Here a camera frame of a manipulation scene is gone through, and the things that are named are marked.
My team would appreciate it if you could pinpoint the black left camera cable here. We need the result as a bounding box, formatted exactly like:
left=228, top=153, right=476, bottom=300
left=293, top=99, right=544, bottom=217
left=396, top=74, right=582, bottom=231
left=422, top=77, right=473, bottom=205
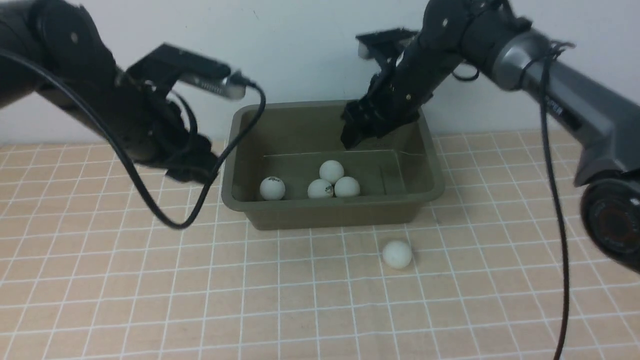
left=0, top=50, right=267, bottom=231

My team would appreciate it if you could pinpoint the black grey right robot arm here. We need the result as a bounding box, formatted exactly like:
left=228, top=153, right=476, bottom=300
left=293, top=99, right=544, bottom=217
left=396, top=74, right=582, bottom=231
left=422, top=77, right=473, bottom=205
left=340, top=0, right=640, bottom=272

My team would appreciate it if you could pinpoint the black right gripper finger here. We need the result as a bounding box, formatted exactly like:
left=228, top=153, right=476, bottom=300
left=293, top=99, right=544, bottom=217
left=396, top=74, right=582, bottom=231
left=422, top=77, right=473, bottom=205
left=341, top=117, right=386, bottom=150

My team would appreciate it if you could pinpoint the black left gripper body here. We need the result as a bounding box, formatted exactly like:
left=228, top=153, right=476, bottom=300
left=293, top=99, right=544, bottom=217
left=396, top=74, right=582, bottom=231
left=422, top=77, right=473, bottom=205
left=100, top=85, right=218, bottom=183

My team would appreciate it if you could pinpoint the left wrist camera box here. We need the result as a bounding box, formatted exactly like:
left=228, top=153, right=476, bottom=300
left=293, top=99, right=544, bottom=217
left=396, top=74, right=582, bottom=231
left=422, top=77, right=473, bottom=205
left=126, top=43, right=249, bottom=101

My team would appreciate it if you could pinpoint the checkered beige tablecloth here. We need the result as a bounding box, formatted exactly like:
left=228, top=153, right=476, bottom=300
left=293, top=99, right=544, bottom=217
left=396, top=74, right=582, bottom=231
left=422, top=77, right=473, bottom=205
left=0, top=129, right=640, bottom=360

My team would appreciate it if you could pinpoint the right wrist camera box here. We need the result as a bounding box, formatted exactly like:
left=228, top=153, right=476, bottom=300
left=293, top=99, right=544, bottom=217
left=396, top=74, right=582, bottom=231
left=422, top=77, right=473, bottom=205
left=355, top=27, right=419, bottom=67

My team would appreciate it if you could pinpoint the white ball with logo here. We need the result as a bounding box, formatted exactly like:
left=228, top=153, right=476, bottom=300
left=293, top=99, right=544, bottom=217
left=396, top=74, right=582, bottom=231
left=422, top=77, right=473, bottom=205
left=307, top=178, right=334, bottom=199

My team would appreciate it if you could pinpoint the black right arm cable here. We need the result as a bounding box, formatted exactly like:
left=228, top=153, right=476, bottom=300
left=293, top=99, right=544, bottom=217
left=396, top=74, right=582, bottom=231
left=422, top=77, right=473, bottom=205
left=537, top=42, right=576, bottom=360

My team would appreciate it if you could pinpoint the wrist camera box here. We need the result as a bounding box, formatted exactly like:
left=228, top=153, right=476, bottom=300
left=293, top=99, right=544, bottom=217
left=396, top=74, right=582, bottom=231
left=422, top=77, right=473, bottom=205
left=355, top=27, right=419, bottom=67
left=126, top=43, right=249, bottom=101

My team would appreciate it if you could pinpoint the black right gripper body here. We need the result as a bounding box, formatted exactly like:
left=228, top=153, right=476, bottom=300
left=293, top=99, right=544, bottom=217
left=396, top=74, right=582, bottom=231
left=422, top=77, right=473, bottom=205
left=342, top=45, right=451, bottom=138

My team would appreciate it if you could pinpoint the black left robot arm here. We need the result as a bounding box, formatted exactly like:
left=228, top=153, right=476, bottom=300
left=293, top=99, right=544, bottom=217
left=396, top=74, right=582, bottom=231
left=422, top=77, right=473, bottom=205
left=1, top=0, right=220, bottom=184

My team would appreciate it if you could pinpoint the plain white ball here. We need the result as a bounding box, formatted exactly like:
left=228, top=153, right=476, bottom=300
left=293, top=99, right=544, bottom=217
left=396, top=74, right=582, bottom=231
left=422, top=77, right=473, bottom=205
left=381, top=240, right=413, bottom=270
left=333, top=176, right=361, bottom=198

